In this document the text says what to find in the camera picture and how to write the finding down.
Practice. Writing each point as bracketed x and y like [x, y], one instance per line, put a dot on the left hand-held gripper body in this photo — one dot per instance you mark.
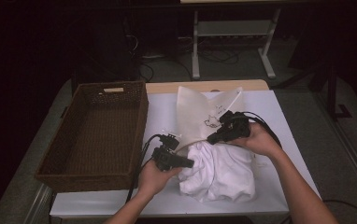
[165, 157]

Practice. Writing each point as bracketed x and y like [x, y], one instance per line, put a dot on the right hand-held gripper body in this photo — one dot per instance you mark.
[235, 126]

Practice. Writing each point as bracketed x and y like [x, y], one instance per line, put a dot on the beige mesh laundry bag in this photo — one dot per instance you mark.
[195, 115]

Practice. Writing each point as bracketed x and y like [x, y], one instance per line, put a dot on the white garment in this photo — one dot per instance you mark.
[220, 174]

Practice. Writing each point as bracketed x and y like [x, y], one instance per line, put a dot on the brown wicker basket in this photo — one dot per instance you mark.
[105, 130]

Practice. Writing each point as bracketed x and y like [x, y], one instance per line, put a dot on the person's left hand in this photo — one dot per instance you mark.
[154, 180]

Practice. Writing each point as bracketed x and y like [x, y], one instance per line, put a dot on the person's right hand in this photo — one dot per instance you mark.
[260, 141]

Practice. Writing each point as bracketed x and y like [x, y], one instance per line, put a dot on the white table mat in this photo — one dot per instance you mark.
[161, 112]

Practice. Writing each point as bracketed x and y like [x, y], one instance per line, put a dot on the black metal stand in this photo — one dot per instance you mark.
[332, 93]

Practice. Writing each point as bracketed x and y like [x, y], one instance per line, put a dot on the white metal desk frame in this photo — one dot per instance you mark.
[232, 28]

